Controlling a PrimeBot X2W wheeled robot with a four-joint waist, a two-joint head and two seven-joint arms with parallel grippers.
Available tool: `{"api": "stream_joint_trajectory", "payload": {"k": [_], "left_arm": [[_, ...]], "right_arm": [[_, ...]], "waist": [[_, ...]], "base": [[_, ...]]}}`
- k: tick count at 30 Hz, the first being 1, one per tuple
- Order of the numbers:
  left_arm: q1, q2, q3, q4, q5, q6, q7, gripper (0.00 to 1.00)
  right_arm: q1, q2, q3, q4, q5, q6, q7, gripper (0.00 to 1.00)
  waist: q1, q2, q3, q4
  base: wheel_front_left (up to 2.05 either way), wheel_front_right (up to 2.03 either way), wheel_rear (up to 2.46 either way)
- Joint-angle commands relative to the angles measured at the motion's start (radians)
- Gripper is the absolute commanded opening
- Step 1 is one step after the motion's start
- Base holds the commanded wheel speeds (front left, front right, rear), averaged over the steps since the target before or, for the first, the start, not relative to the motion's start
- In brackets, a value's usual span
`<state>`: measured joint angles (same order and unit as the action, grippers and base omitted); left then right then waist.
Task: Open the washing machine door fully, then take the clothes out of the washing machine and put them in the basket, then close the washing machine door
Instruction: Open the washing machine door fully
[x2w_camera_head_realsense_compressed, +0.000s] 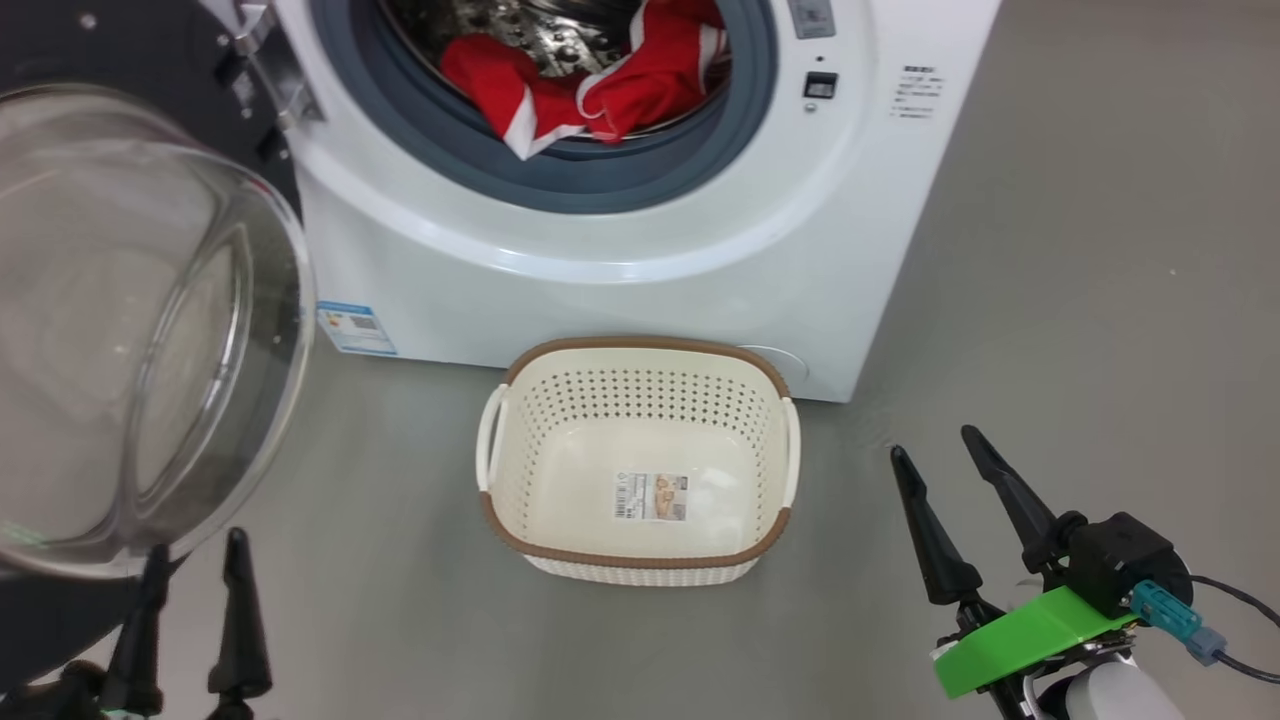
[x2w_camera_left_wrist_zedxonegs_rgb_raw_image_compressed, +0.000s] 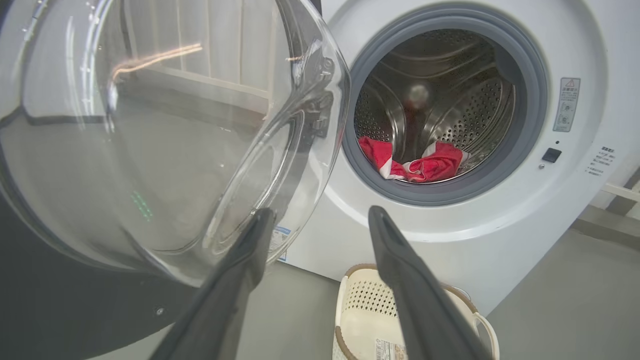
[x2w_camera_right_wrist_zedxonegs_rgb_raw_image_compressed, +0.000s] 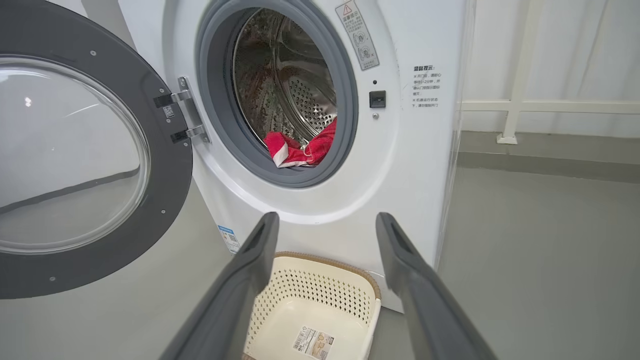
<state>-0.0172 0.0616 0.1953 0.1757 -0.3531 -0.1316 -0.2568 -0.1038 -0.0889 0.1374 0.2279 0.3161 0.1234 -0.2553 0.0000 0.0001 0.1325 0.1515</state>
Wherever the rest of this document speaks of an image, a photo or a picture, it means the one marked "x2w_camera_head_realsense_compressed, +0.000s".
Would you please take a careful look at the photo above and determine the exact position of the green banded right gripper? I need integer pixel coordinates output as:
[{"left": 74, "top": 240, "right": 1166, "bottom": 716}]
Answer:
[{"left": 890, "top": 425, "right": 1141, "bottom": 720}]

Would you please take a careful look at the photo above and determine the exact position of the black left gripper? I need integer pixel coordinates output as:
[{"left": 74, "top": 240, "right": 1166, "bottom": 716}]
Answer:
[{"left": 0, "top": 528, "right": 273, "bottom": 720}]

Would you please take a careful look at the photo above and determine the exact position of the glass washer door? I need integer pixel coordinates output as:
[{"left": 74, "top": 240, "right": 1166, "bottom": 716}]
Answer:
[{"left": 0, "top": 0, "right": 319, "bottom": 701}]

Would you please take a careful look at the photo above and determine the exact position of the red and white garment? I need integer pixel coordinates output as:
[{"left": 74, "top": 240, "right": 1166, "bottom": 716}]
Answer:
[{"left": 440, "top": 0, "right": 731, "bottom": 161}]

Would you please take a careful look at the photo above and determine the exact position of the white printed instruction sticker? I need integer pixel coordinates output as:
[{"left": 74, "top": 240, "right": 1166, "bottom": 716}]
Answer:
[{"left": 613, "top": 472, "right": 690, "bottom": 523}]

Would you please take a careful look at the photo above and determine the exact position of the cream laundry basket brown rim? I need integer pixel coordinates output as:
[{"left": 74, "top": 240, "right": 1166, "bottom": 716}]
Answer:
[{"left": 476, "top": 336, "right": 802, "bottom": 587}]

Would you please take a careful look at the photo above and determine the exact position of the white front-load washing machine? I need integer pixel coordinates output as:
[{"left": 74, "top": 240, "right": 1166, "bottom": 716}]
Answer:
[{"left": 200, "top": 0, "right": 1004, "bottom": 404}]

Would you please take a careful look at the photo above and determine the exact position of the washer drum opening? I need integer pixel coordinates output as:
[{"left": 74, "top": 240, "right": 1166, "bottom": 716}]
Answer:
[{"left": 308, "top": 0, "right": 779, "bottom": 215}]

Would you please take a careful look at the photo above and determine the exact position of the metal door hinge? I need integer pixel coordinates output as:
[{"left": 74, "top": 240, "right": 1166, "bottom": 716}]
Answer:
[{"left": 205, "top": 0, "right": 326, "bottom": 131}]

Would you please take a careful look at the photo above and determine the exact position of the round white filter cover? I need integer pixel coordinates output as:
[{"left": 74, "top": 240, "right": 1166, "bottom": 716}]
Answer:
[{"left": 735, "top": 345, "right": 809, "bottom": 391}]

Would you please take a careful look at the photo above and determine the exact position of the blue energy label sticker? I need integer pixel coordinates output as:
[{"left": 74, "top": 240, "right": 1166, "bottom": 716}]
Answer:
[{"left": 317, "top": 301, "right": 398, "bottom": 357}]

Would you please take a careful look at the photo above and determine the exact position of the grey rating sticker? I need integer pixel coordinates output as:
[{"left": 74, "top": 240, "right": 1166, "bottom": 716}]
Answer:
[{"left": 787, "top": 0, "right": 837, "bottom": 40}]

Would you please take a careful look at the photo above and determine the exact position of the teal cable connector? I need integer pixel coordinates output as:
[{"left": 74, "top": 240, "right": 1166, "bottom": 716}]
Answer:
[{"left": 1130, "top": 580, "right": 1229, "bottom": 666}]

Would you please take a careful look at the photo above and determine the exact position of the thin black cable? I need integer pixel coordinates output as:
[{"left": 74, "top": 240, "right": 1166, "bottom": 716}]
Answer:
[{"left": 1190, "top": 575, "right": 1280, "bottom": 686}]

